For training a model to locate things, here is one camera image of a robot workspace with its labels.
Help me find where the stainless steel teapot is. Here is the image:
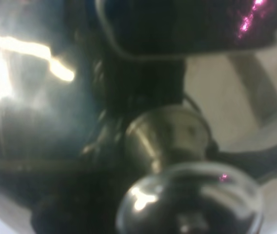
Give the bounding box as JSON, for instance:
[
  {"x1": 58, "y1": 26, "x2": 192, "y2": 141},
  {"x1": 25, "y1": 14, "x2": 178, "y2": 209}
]
[{"x1": 0, "y1": 0, "x2": 277, "y2": 234}]

